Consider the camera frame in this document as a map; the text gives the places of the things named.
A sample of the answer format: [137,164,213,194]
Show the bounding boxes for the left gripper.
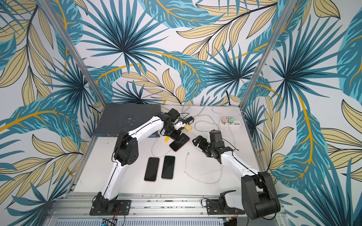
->
[164,123,186,143]

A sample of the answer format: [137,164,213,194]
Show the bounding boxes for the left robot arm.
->
[92,108,188,214]

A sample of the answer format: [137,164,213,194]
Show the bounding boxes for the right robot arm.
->
[192,130,281,220]

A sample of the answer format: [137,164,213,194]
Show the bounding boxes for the yellow charger plug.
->
[184,125,192,132]

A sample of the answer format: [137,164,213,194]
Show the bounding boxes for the pink charger plug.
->
[221,117,229,123]

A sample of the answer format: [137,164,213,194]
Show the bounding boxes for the green charger plug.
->
[228,117,235,123]

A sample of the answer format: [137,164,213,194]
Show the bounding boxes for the white power strip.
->
[219,120,241,129]

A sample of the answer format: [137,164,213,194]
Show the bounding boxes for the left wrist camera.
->
[174,121,186,130]

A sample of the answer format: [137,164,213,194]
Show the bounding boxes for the dark grey network switch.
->
[93,103,161,137]

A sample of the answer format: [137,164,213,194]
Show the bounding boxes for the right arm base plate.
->
[201,198,245,216]

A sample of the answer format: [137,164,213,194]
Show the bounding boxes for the aluminium rail frame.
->
[42,193,290,226]

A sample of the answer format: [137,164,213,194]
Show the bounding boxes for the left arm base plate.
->
[89,200,132,216]

